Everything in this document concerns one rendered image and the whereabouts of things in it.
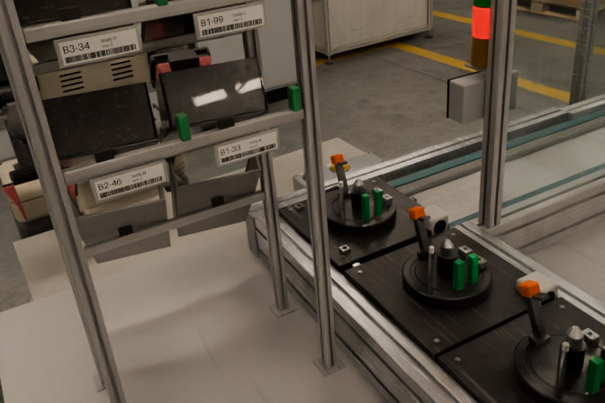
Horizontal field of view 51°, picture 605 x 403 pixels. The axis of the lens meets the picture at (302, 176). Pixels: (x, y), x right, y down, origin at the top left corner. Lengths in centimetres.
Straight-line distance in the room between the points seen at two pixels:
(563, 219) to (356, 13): 428
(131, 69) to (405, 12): 434
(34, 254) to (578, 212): 116
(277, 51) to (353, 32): 115
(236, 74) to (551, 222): 76
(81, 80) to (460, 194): 94
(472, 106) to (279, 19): 344
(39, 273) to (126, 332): 32
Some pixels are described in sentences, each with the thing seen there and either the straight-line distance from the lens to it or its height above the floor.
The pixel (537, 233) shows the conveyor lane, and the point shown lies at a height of 90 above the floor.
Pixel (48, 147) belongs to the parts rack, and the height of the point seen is 135.
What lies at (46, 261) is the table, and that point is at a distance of 150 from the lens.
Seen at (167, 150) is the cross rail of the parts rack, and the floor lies 130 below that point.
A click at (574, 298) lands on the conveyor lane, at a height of 95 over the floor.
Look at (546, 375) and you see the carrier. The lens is 90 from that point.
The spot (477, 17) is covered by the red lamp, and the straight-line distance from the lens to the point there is 110.
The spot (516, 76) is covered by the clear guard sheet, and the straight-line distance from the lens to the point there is 115.
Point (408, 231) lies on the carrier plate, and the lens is 119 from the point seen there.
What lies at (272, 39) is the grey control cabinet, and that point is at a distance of 448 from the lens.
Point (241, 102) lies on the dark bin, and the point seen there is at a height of 132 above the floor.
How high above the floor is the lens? 161
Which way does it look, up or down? 27 degrees down
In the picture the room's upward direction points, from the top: 5 degrees counter-clockwise
